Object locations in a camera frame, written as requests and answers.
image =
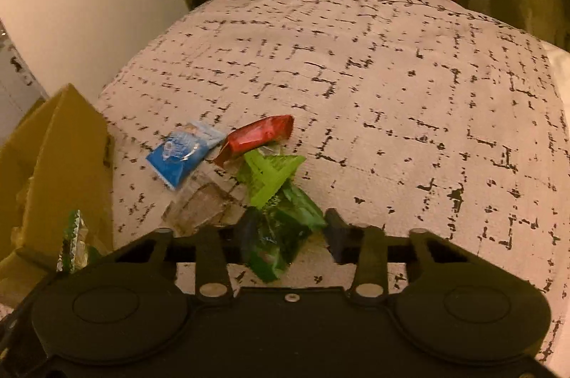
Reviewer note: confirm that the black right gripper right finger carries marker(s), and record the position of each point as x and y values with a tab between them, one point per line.
363	247

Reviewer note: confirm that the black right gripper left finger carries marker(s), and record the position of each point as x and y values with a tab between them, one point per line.
212	283

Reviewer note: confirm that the dark green snack packet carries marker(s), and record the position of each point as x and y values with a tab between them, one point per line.
271	237

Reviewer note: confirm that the light green snack packet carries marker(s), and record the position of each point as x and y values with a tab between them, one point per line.
264	175

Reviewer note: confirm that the clear snack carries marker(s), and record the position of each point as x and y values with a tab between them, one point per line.
74	253

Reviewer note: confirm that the clear plastic snack wrapper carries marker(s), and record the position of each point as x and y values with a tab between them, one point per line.
201	202

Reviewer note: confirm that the blue snack packet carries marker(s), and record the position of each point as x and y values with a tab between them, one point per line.
182	151

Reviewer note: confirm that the white patterned bed cover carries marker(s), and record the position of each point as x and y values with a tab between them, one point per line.
409	114

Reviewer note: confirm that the red candy bar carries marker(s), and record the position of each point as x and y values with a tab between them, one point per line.
253	135

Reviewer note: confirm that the brown cardboard box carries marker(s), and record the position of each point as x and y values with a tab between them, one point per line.
58	161

